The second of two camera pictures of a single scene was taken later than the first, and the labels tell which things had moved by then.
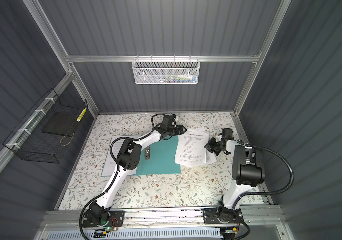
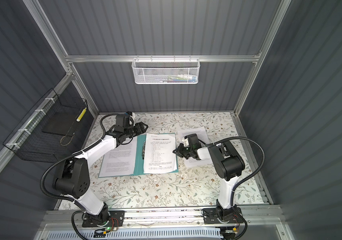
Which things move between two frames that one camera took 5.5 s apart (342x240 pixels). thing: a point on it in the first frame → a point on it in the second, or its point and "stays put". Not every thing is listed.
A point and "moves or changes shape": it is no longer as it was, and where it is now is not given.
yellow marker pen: [82, 113] stays put
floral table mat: [197, 185] stays put
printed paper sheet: [190, 150] moves or changes shape
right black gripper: [210, 146] → [180, 151]
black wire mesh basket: [45, 134] stays put
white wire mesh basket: [165, 71] stays put
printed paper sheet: [110, 167] stays put
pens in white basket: [178, 78] stays put
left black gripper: [178, 129] → [140, 129]
